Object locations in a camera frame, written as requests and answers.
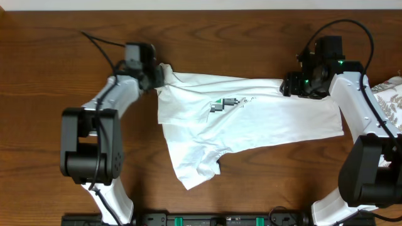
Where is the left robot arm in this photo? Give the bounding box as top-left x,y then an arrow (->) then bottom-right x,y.
60,43 -> 164,225

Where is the fern print fabric container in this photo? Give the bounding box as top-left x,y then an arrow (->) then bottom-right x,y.
370,76 -> 402,167

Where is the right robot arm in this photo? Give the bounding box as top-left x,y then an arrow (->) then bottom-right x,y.
280,36 -> 401,225

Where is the white printed t-shirt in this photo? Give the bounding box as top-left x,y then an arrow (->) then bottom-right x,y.
157,64 -> 344,189

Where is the black mounting rail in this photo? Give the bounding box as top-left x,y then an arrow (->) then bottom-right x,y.
61,212 -> 376,226

